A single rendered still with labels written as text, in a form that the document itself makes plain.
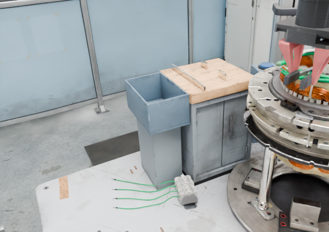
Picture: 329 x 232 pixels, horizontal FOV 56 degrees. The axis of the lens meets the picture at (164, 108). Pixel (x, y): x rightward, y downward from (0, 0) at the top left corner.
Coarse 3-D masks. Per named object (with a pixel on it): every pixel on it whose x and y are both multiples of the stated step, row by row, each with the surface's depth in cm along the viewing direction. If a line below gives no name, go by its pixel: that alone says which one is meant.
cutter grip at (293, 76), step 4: (292, 72) 52; (296, 72) 52; (284, 76) 51; (288, 76) 51; (292, 76) 52; (296, 76) 53; (284, 80) 52; (288, 80) 51; (292, 80) 52; (284, 84) 52; (288, 84) 52
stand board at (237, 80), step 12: (216, 60) 92; (168, 72) 86; (192, 72) 85; (204, 72) 84; (216, 72) 84; (228, 72) 84; (240, 72) 83; (180, 84) 78; (192, 84) 78; (204, 84) 78; (216, 84) 77; (228, 84) 77; (240, 84) 77; (192, 96) 73; (204, 96) 74; (216, 96) 76
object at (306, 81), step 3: (309, 75) 51; (306, 78) 50; (309, 78) 50; (303, 81) 49; (306, 81) 50; (309, 81) 51; (300, 84) 50; (303, 84) 50; (306, 84) 50; (309, 84) 51; (300, 87) 50; (303, 87) 50; (306, 87) 50
